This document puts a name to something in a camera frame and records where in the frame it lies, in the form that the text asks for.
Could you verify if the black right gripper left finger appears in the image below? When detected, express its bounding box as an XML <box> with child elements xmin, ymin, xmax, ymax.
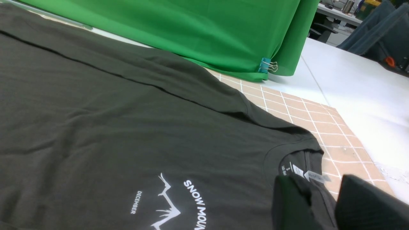
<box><xmin>271</xmin><ymin>175</ymin><xmax>323</xmax><ymax>230</ymax></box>

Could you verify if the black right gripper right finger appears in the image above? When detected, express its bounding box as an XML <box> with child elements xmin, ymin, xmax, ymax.
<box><xmin>335</xmin><ymin>174</ymin><xmax>409</xmax><ymax>230</ymax></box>

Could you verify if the dark gray long-sleeve shirt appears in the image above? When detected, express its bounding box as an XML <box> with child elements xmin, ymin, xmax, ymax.
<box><xmin>0</xmin><ymin>3</ymin><xmax>337</xmax><ymax>230</ymax></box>

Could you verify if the beige grid-pattern mat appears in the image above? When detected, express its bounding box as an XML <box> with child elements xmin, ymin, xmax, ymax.
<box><xmin>209</xmin><ymin>70</ymin><xmax>395</xmax><ymax>198</ymax></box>

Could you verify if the teal binder clip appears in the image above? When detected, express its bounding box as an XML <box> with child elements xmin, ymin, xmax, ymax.
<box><xmin>258</xmin><ymin>57</ymin><xmax>278</xmax><ymax>74</ymax></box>

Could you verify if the green backdrop cloth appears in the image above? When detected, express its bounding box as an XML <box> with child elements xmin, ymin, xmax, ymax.
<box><xmin>24</xmin><ymin>0</ymin><xmax>319</xmax><ymax>82</ymax></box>

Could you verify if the cluttered background desk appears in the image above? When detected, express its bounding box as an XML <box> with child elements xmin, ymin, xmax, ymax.
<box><xmin>313</xmin><ymin>0</ymin><xmax>363</xmax><ymax>47</ymax></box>

